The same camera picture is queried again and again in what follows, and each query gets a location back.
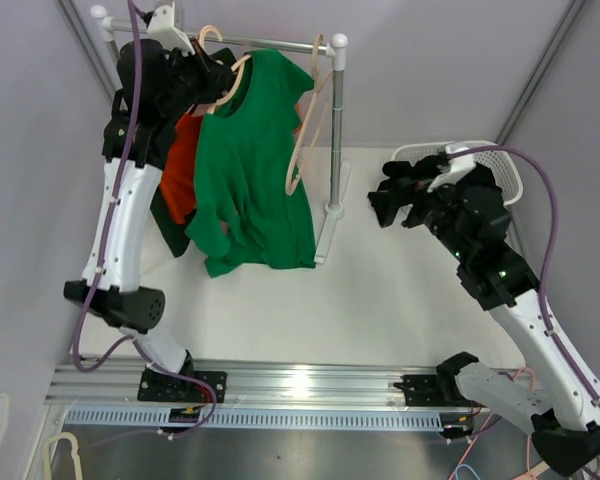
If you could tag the silver clothes rack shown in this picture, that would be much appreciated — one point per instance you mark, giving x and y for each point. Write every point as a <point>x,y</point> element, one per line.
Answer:
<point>335,49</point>

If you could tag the dark green t shirt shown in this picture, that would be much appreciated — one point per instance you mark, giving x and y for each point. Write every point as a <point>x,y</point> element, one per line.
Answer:
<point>174,202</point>

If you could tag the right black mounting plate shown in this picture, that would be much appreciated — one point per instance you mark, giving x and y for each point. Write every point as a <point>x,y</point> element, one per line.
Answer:
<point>429,390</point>

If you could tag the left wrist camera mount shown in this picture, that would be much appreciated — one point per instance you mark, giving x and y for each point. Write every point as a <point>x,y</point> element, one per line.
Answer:
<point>165,27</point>

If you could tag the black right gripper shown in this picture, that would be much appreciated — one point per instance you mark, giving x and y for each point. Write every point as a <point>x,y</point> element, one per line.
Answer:
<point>387,203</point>

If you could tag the black mounting plate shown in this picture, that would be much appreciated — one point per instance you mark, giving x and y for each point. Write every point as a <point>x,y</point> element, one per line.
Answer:
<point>429,390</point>
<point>159,388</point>

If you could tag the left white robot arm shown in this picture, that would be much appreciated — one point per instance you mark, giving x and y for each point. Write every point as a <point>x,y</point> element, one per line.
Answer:
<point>110,287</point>

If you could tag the blue hanger on floor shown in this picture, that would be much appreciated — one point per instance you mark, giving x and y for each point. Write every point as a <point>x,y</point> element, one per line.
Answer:
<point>462,469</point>

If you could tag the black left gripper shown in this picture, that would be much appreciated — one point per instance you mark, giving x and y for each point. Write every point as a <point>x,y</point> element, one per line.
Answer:
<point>214,76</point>

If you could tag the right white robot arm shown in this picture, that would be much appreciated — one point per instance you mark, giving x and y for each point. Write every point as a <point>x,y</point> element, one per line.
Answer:
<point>563,418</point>

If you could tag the beige plastic hanger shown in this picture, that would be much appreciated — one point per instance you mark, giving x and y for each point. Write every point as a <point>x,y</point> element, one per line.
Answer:
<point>236,70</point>
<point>309,131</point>

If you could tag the orange t shirt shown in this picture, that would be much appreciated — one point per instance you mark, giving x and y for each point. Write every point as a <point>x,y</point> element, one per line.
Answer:
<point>226,171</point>

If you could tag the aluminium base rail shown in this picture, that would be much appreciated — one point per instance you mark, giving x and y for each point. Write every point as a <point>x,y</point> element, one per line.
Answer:
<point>266,385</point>

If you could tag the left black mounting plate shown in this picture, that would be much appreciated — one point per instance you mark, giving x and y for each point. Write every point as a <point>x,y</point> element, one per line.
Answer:
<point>159,388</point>

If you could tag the white slotted cable duct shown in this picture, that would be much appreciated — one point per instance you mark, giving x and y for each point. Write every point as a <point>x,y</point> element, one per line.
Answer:
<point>256,419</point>

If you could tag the beige hanger on floor right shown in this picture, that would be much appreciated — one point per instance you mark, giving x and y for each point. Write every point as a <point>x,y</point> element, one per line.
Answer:
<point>534,472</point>

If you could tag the white plastic basket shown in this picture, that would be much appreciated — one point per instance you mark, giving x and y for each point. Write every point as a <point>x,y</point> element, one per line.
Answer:
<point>500,163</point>

